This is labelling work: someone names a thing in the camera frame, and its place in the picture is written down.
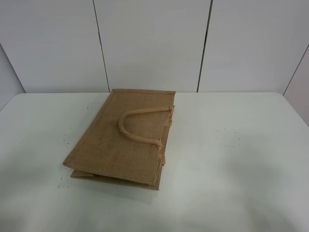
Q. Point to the brown linen tote bag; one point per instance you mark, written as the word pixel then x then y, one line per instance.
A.
pixel 125 143

